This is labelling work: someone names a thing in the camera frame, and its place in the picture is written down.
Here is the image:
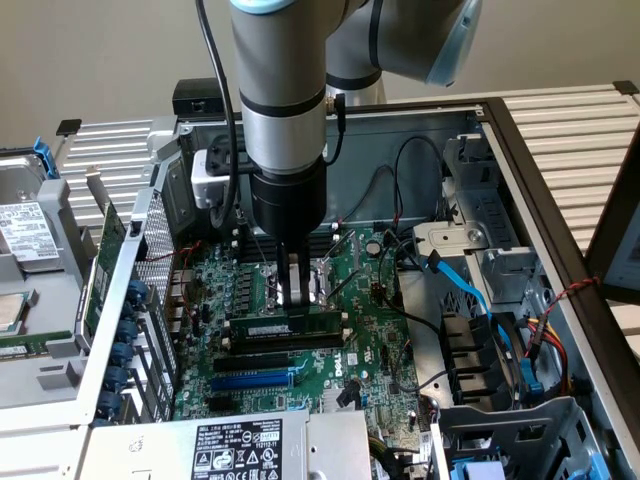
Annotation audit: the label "long black robot cable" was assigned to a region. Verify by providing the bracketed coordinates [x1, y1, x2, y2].
[194, 0, 239, 229]

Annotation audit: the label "blue disk carrier handle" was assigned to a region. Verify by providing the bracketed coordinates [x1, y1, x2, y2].
[30, 138, 62, 180]

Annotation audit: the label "silver disk bay cage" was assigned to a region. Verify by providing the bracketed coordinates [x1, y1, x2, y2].
[412, 132, 541, 306]

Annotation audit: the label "long black expansion slot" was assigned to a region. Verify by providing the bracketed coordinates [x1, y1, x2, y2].
[213, 351, 290, 374]

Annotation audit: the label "grey parts rack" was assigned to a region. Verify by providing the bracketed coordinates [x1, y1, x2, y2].
[0, 139, 101, 401]

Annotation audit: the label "green graphics card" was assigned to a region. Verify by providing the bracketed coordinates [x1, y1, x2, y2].
[74, 167, 129, 346]

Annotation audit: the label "green Dell motherboard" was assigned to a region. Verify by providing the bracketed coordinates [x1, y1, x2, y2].
[171, 227, 421, 421]

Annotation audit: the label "short black wrist cable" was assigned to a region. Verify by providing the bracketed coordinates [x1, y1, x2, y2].
[323, 92, 348, 166]

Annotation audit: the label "thick black wire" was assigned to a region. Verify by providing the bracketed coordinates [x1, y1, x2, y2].
[402, 308, 444, 334]

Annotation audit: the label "light blue flat wire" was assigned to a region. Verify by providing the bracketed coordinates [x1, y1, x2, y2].
[423, 251, 507, 351]

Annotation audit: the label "silver chipset heat sink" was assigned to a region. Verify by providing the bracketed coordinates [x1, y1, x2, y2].
[321, 385, 362, 412]

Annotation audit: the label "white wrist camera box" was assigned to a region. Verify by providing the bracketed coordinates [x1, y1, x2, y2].
[191, 147, 242, 210]

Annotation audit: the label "blue plastic block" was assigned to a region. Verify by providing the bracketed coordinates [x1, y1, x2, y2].
[449, 459, 506, 480]

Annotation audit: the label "black framed side panel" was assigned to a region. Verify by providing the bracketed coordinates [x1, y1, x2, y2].
[583, 134, 640, 361]

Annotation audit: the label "thin red wire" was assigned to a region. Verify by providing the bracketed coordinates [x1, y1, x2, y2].
[133, 239, 207, 266]

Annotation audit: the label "thin black wire loop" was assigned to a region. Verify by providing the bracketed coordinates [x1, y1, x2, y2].
[392, 135, 447, 224]
[344, 163, 399, 224]

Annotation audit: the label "silver socket cover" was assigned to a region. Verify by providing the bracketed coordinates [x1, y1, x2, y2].
[322, 228, 362, 274]

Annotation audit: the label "black RAM slot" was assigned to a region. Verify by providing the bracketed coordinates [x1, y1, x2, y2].
[233, 230, 341, 249]
[227, 335, 350, 359]
[232, 236, 342, 255]
[234, 243, 343, 263]
[220, 328, 352, 350]
[232, 223, 341, 242]

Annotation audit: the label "silver power supply with label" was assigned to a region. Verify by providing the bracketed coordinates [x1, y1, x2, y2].
[74, 408, 374, 480]

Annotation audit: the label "red yellow power wires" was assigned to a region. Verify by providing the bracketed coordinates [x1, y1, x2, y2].
[522, 313, 574, 399]

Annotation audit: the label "green RAM stick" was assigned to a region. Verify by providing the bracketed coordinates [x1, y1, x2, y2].
[0, 342, 52, 359]
[228, 308, 345, 342]

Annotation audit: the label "black box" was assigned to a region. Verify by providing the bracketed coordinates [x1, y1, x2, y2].
[172, 77, 236, 117]

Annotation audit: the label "blue expansion slot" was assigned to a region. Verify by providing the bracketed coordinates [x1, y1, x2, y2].
[209, 368, 295, 394]

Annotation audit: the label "blue plastic latch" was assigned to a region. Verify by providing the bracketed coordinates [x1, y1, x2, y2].
[518, 355, 545, 402]

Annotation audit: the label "CPU socket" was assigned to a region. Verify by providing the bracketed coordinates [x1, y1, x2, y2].
[262, 257, 336, 319]

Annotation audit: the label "silver CPU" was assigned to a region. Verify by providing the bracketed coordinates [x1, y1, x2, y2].
[0, 292, 27, 335]

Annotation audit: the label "black fan shroud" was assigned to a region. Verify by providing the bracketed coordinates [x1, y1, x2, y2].
[438, 310, 529, 409]

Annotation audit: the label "open grey PC case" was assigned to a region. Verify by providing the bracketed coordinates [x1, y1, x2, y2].
[69, 97, 640, 480]

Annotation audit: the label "silver rear port block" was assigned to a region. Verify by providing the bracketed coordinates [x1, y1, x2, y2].
[163, 268, 195, 337]

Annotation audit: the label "grey front drive cage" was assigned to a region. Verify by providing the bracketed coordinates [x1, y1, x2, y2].
[430, 394, 614, 480]

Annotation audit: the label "twisted red black wire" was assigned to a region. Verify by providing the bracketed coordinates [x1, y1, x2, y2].
[542, 276, 603, 326]

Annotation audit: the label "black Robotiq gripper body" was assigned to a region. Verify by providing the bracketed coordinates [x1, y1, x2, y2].
[249, 162, 329, 246]

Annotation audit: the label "silver hard disk with label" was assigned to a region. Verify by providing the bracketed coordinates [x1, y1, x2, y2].
[0, 153, 62, 274]

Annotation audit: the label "thin metal locking lever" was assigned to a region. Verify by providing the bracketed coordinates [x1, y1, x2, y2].
[327, 268, 370, 301]
[251, 233, 275, 269]

